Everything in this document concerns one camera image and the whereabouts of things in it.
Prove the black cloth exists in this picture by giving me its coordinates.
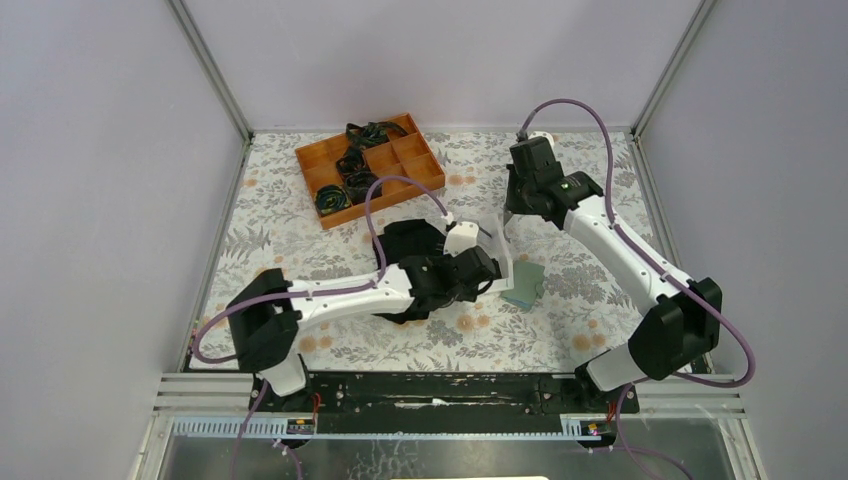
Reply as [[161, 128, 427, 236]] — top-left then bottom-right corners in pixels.
[[378, 219, 461, 325]]

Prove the green leather card holder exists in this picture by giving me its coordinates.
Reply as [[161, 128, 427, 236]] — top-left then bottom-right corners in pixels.
[[500, 260, 545, 312]]

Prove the white plastic card box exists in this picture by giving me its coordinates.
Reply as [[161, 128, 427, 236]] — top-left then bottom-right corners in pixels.
[[472, 214, 514, 294]]

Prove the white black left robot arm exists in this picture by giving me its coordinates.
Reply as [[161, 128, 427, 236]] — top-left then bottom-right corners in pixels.
[[225, 246, 514, 411]]

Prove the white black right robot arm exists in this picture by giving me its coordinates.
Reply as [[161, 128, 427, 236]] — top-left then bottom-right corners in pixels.
[[505, 137, 722, 412]]

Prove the dark patterned rolled tie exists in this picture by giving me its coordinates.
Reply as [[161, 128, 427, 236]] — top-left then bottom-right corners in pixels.
[[344, 170, 378, 205]]

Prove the blue yellow rolled tie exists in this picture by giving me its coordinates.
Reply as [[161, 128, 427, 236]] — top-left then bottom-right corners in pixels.
[[314, 184, 352, 217]]

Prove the dark rolled tie middle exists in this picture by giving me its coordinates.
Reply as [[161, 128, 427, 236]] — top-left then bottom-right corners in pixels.
[[335, 146, 370, 179]]

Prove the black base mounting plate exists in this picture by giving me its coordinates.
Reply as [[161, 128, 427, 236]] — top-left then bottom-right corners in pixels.
[[249, 372, 640, 435]]

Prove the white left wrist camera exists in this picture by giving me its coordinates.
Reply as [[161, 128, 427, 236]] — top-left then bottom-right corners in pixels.
[[443, 221, 480, 256]]

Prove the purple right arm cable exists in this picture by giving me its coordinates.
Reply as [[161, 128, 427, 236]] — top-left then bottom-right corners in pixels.
[[518, 99, 757, 389]]

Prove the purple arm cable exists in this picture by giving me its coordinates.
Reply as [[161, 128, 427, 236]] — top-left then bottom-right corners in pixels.
[[192, 175, 456, 366], [518, 99, 757, 389]]

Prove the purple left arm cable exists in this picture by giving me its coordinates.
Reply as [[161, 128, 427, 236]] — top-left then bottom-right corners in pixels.
[[192, 175, 456, 366]]

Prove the aluminium frame rail front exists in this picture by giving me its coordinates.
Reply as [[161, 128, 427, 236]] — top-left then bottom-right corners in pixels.
[[154, 371, 745, 441]]

